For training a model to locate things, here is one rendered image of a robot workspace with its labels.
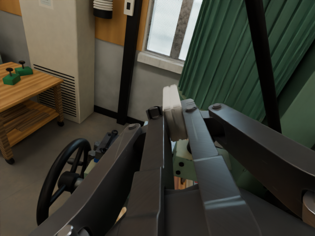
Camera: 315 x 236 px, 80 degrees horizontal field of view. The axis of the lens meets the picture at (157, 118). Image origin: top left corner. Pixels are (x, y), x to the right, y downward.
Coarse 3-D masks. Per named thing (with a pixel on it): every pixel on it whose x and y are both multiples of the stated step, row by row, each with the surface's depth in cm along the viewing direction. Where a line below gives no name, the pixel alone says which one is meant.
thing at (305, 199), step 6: (306, 192) 7; (312, 192) 7; (306, 198) 6; (312, 198) 6; (306, 204) 6; (312, 204) 6; (306, 210) 6; (312, 210) 6; (306, 216) 6; (312, 216) 6; (306, 222) 6; (312, 222) 6
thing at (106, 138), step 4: (108, 132) 56; (108, 136) 55; (116, 136) 55; (104, 140) 53; (112, 140) 54; (100, 144) 51; (104, 144) 52; (100, 148) 50; (108, 148) 51; (96, 152) 49; (100, 152) 49; (96, 156) 50; (100, 156) 50; (96, 160) 51
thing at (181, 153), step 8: (176, 144) 48; (184, 144) 48; (176, 152) 45; (184, 152) 45; (224, 152) 48; (176, 160) 44; (184, 160) 44; (192, 160) 44; (176, 168) 46; (184, 168) 45; (192, 168) 45; (176, 176) 48; (184, 176) 47; (192, 176) 47
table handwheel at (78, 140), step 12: (72, 144) 56; (84, 144) 63; (60, 156) 51; (84, 156) 72; (60, 168) 50; (72, 168) 62; (84, 168) 73; (48, 180) 48; (60, 180) 59; (72, 180) 59; (48, 192) 47; (60, 192) 55; (72, 192) 66; (48, 204) 48; (36, 216) 48; (48, 216) 50
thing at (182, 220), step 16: (176, 192) 7; (192, 192) 7; (240, 192) 7; (176, 208) 7; (192, 208) 6; (256, 208) 6; (272, 208) 6; (176, 224) 6; (192, 224) 6; (272, 224) 5; (288, 224) 5; (304, 224) 5
